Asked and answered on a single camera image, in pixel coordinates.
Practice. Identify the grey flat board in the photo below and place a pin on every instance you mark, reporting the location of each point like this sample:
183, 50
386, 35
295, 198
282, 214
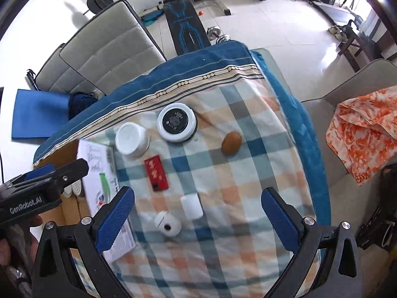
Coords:
336, 14

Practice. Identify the pair of light shoes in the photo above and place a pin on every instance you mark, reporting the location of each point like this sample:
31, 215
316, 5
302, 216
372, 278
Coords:
338, 32

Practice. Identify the small white cylinder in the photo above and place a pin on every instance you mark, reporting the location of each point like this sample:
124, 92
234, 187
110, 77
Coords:
192, 206

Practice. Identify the chrome dumbbell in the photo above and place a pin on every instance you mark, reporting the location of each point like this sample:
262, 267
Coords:
217, 34

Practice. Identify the dark blue cloth bundle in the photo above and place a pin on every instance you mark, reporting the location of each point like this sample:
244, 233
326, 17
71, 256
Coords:
81, 104

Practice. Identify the black and blue exercise mat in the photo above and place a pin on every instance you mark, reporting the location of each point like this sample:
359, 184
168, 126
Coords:
184, 28

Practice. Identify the orange and white patterned cloth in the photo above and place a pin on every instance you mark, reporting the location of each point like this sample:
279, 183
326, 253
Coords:
363, 130

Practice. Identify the grey upholstered armchair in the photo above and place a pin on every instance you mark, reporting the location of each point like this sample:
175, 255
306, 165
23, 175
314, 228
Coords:
322, 173

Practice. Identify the round jar with black lid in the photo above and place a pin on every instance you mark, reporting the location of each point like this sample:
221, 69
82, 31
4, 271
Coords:
176, 121

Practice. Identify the checkered blanket with blue border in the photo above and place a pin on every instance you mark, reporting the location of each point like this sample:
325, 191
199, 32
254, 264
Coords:
217, 177

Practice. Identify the brown egg-shaped object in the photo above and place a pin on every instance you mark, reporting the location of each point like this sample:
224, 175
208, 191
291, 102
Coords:
231, 142

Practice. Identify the small grey padded chair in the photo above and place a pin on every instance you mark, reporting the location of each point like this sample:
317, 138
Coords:
52, 71

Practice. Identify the black bag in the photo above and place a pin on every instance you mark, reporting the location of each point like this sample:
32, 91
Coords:
378, 217

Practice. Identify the teal cloth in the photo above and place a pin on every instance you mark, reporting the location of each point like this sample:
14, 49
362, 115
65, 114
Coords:
152, 18

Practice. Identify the large grey padded chair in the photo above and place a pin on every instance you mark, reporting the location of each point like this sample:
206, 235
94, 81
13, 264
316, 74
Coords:
108, 49

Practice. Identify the white ribbed lid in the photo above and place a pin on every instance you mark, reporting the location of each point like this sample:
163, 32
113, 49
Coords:
76, 188

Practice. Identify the white printed carton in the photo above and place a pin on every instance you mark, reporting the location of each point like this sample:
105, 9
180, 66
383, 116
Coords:
99, 161

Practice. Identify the person's left hand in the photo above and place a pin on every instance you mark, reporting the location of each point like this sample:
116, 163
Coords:
34, 221

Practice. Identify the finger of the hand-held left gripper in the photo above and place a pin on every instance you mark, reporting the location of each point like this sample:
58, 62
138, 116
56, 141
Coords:
73, 170
40, 172

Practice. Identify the brown cardboard box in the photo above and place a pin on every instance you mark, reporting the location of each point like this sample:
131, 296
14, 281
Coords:
70, 211

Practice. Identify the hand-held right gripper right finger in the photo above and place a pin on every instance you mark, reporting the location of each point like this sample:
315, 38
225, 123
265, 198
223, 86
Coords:
279, 220

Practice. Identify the blue folder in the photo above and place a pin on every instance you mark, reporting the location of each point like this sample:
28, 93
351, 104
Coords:
40, 115

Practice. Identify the red rectangular box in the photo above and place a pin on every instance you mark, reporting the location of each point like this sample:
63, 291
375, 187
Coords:
156, 173

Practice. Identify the dark wooden chair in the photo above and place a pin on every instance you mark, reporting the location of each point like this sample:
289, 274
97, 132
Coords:
359, 42

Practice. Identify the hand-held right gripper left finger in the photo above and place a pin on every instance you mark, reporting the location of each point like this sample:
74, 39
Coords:
115, 216

